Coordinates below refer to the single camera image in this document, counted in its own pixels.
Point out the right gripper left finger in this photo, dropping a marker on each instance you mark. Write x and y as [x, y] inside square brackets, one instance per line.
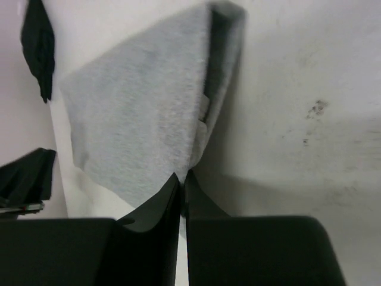
[138, 249]

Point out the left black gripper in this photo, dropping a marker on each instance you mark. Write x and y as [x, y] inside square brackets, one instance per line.
[26, 182]

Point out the grey tank top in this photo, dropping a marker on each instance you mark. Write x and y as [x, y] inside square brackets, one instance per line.
[146, 108]

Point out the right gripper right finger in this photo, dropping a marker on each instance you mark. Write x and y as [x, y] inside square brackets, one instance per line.
[260, 250]

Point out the folded black tank top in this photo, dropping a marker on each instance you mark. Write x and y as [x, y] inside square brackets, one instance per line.
[38, 46]

